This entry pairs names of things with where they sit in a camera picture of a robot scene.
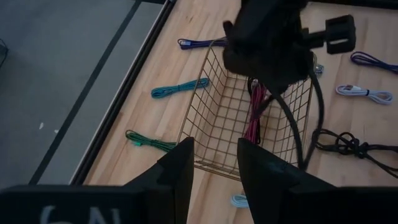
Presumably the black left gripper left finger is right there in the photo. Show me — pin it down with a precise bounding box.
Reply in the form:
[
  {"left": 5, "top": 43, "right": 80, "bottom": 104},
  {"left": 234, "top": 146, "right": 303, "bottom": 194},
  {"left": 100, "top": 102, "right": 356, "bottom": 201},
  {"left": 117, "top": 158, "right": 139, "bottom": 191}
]
[{"left": 124, "top": 136, "right": 195, "bottom": 224}]

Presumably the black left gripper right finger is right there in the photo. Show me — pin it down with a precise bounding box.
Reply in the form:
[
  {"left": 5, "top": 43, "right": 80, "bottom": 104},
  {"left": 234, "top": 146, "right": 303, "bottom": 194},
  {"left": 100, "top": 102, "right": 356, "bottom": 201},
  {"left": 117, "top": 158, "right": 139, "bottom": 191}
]
[{"left": 237, "top": 138, "right": 336, "bottom": 224}]

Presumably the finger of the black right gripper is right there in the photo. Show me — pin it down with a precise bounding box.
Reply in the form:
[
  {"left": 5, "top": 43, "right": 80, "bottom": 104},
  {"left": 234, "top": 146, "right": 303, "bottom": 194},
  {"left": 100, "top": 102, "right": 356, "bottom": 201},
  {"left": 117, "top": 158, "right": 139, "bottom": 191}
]
[{"left": 245, "top": 74, "right": 299, "bottom": 95}]

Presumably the red braided USB cable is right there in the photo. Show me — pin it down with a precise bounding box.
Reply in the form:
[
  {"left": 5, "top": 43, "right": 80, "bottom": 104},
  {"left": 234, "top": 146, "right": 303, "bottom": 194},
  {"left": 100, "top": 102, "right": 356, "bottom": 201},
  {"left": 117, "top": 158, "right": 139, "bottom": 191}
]
[{"left": 244, "top": 79, "right": 274, "bottom": 146}]

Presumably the green braided USB cable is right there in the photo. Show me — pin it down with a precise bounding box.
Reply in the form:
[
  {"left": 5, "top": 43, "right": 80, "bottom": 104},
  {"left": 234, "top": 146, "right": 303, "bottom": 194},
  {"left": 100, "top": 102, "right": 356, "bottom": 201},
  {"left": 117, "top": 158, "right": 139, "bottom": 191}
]
[{"left": 125, "top": 129, "right": 177, "bottom": 153}]

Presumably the purple braided USB cable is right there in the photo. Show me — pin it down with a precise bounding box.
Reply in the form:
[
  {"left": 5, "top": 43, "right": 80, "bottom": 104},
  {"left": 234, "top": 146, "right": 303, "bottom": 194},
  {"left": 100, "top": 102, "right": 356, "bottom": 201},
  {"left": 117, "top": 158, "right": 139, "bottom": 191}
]
[
  {"left": 350, "top": 51, "right": 398, "bottom": 75},
  {"left": 177, "top": 37, "right": 228, "bottom": 50}
]

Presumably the teal braided USB cable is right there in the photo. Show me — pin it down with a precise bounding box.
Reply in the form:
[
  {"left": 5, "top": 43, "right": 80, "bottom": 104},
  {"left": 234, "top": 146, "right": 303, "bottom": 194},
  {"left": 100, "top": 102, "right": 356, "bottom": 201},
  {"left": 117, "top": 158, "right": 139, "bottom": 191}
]
[{"left": 150, "top": 77, "right": 210, "bottom": 100}]

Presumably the light grey USB cable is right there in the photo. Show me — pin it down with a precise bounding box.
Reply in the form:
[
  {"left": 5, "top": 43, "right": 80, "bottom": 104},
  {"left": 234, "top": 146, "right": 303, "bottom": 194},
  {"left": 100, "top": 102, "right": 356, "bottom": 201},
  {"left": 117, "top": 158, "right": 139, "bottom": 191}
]
[{"left": 335, "top": 84, "right": 394, "bottom": 106}]

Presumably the gold wire basket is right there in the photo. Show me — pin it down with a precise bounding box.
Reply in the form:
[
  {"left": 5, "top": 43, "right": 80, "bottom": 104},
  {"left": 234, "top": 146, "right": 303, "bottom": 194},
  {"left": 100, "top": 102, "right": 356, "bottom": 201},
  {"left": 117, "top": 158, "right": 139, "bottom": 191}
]
[{"left": 176, "top": 39, "right": 315, "bottom": 182}]

